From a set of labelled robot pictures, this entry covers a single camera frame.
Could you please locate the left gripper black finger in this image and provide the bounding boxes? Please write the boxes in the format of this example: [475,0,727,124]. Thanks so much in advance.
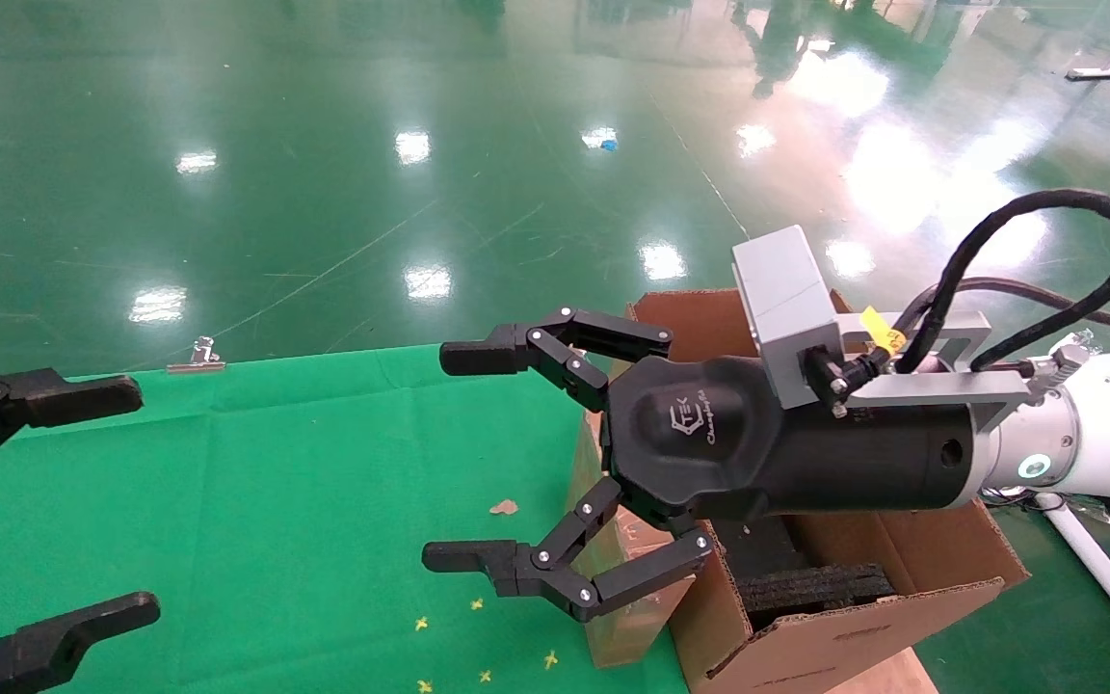
[0,362,145,494]
[0,591,162,694]

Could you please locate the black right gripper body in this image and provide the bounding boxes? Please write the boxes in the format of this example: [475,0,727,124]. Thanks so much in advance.
[599,355,988,529]

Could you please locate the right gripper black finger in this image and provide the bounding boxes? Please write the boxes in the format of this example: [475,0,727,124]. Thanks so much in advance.
[438,307,674,414]
[422,477,716,625]

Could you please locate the large open cardboard carton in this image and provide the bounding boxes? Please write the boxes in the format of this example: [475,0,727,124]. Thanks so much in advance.
[627,289,1031,694]

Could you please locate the flat black foam block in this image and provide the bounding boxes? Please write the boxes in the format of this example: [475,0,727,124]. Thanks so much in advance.
[738,564,896,632]

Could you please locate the silver binder clip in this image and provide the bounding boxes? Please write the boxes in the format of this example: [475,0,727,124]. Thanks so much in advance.
[167,335,226,374]

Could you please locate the green table cloth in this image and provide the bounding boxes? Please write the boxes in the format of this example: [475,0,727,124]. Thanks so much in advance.
[0,344,691,694]

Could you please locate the white metal stand tube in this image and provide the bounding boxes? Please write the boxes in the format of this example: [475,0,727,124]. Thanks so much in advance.
[1037,492,1110,668]

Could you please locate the silver camera mounting bracket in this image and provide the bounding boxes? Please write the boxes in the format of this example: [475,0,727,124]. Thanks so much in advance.
[834,310,1092,433]

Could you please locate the yellow cable tag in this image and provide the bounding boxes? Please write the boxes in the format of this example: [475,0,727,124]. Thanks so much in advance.
[860,307,908,353]

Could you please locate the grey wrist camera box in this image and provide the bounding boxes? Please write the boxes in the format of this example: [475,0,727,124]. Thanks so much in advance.
[731,226,845,411]

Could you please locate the thin black cable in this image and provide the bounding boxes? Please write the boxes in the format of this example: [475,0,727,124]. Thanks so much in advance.
[902,278,1110,338]

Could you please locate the black braided cable loop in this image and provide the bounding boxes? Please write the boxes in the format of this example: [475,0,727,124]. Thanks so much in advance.
[892,189,1110,377]

